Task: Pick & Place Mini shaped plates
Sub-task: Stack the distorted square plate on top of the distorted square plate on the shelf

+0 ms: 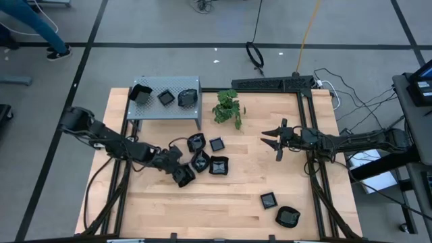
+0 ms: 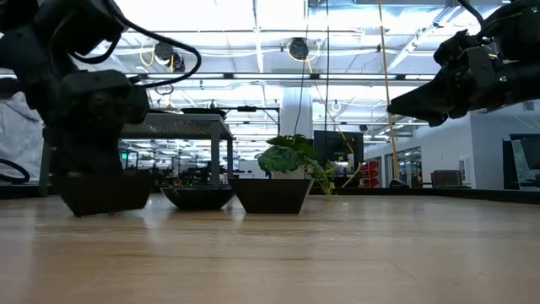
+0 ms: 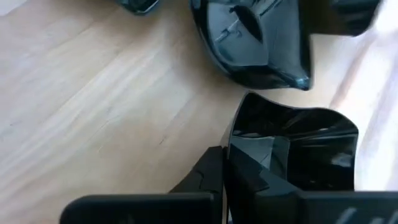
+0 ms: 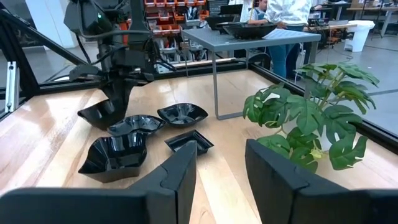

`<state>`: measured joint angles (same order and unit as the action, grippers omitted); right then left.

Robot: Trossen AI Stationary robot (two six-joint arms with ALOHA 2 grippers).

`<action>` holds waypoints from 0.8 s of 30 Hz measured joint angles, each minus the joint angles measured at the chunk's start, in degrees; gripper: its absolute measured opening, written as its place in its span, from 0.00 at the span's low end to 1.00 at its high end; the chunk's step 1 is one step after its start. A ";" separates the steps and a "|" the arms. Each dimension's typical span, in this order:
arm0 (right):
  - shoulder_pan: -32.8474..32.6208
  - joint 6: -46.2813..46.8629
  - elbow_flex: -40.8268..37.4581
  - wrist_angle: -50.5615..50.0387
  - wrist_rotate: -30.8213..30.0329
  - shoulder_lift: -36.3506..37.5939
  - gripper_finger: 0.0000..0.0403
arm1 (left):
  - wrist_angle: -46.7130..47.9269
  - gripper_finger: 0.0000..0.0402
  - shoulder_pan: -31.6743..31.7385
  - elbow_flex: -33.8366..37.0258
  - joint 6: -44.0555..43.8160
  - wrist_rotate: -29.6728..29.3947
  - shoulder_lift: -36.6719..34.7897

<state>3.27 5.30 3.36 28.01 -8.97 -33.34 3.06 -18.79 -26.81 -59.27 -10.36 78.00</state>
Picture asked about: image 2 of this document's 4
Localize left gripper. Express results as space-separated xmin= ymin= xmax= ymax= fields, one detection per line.
xmin=41 ymin=73 xmax=124 ymax=175

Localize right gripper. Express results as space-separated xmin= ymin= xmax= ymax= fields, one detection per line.
xmin=386 ymin=30 xmax=514 ymax=128

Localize rounded square black plate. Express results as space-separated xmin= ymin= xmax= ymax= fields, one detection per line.
xmin=53 ymin=171 xmax=155 ymax=218

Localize oval black plate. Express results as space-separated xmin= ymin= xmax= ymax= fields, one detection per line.
xmin=159 ymin=185 xmax=235 ymax=212

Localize round black plate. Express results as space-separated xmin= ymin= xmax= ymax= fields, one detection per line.
xmin=181 ymin=106 xmax=228 ymax=116

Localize wavy square black plate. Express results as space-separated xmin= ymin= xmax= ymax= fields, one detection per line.
xmin=229 ymin=177 xmax=316 ymax=215

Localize person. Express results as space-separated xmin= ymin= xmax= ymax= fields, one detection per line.
xmin=0 ymin=90 xmax=46 ymax=183

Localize brown box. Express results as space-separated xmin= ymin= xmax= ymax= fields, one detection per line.
xmin=430 ymin=169 xmax=463 ymax=188

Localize red storage bin rack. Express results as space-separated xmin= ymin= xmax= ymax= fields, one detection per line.
xmin=358 ymin=159 xmax=381 ymax=189

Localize black monitor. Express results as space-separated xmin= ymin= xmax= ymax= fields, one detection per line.
xmin=312 ymin=130 xmax=365 ymax=164

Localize grey perforated metal shelf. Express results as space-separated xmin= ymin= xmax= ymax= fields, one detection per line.
xmin=38 ymin=111 xmax=235 ymax=199

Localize dark screen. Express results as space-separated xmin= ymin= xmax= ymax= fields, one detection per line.
xmin=501 ymin=133 xmax=540 ymax=190

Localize green artificial potted plant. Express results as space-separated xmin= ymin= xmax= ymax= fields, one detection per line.
xmin=256 ymin=133 xmax=338 ymax=196

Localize yellow hanging cable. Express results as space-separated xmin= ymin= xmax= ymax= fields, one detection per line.
xmin=377 ymin=0 xmax=401 ymax=187

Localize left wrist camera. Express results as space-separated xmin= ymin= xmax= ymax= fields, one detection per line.
xmin=58 ymin=70 xmax=149 ymax=124

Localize black aluminium table frame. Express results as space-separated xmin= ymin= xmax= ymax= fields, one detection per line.
xmin=0 ymin=183 xmax=540 ymax=206

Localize black hanging cable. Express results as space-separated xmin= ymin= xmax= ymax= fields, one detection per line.
xmin=323 ymin=0 xmax=331 ymax=133

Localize black ceiling cable reel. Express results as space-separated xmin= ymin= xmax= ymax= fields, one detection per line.
xmin=152 ymin=41 xmax=186 ymax=73
xmin=288 ymin=36 xmax=311 ymax=61

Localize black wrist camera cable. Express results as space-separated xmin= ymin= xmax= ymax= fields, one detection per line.
xmin=69 ymin=12 xmax=203 ymax=90

